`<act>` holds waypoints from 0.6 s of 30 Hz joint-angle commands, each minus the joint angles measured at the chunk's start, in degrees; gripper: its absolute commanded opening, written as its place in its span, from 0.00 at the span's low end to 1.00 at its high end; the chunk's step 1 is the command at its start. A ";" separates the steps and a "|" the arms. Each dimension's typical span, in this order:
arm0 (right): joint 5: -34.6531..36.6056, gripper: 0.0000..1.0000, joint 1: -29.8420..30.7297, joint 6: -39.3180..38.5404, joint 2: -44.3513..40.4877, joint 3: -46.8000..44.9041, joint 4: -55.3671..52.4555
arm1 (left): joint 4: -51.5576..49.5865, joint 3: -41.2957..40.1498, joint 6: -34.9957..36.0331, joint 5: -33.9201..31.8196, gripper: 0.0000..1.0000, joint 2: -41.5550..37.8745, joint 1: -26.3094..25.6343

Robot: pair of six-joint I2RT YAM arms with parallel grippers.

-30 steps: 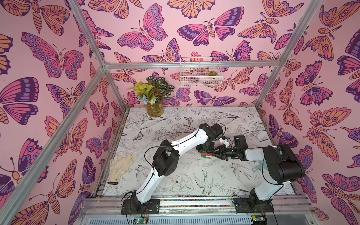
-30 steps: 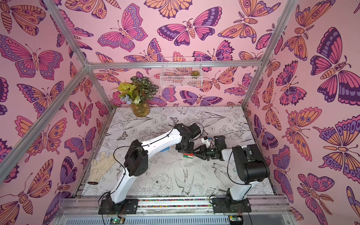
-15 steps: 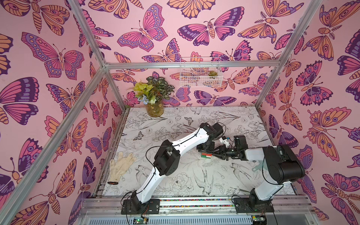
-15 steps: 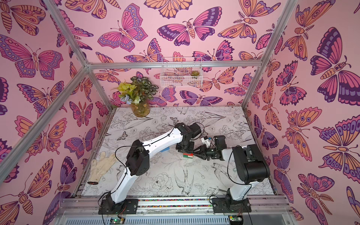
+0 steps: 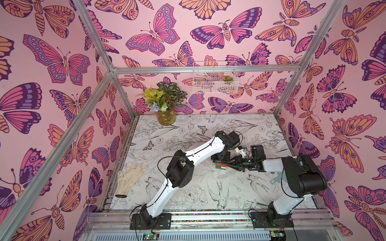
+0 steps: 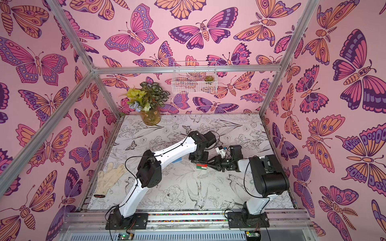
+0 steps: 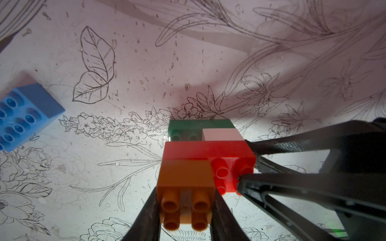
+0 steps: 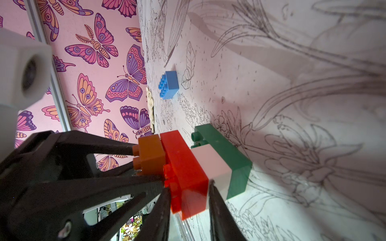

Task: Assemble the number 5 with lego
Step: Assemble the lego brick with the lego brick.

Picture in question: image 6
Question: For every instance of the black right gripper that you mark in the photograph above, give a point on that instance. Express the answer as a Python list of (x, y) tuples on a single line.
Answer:
[(222, 164)]

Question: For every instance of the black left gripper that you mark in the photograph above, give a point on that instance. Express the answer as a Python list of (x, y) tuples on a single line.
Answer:
[(193, 159)]

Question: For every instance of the blue lego brick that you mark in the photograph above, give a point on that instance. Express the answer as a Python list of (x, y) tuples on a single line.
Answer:
[(177, 160)]

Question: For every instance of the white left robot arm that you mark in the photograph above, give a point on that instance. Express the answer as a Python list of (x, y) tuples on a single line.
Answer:
[(149, 174)]

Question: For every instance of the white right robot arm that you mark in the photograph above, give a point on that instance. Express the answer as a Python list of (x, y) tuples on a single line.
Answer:
[(264, 180)]

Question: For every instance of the potted plant in glass vase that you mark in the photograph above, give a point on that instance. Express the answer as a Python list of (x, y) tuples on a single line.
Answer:
[(147, 101)]

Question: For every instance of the cream work glove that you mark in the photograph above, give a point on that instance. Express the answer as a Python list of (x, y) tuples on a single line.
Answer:
[(107, 179)]

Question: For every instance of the white wire basket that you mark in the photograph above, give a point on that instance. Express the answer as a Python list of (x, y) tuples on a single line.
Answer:
[(194, 82)]

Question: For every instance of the aluminium frame top crossbar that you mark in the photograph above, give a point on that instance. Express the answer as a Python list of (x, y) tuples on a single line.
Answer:
[(204, 68)]

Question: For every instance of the aluminium frame left diagonal beam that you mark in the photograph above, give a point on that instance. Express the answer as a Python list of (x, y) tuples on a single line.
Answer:
[(26, 153)]

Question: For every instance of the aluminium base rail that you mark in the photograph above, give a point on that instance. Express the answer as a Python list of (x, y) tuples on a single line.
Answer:
[(207, 225)]

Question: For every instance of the aluminium frame post back right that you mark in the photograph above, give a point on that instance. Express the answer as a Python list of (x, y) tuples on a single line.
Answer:
[(302, 24)]

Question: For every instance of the aluminium frame post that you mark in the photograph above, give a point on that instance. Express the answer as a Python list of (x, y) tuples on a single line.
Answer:
[(302, 24), (59, 14)]

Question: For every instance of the aluminium frame post back left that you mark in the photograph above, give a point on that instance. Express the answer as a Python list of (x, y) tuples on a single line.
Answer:
[(59, 14)]

